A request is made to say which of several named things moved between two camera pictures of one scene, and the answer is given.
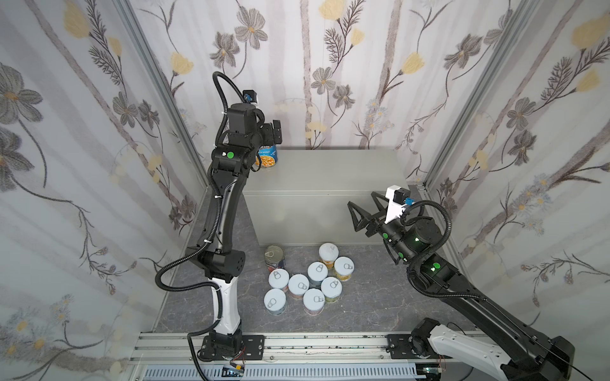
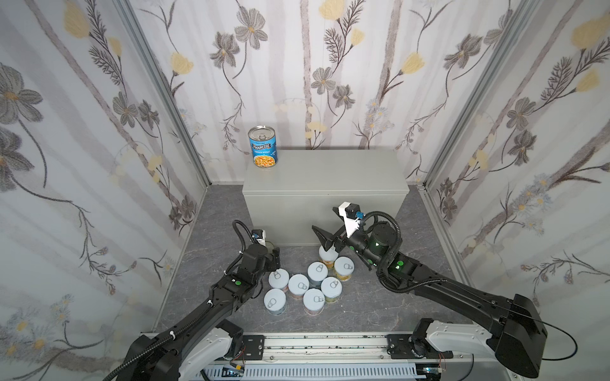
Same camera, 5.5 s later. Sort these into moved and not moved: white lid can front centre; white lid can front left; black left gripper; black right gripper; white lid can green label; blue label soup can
Moved: black left gripper; black right gripper
Not moved: blue label soup can; white lid can front centre; white lid can front left; white lid can green label
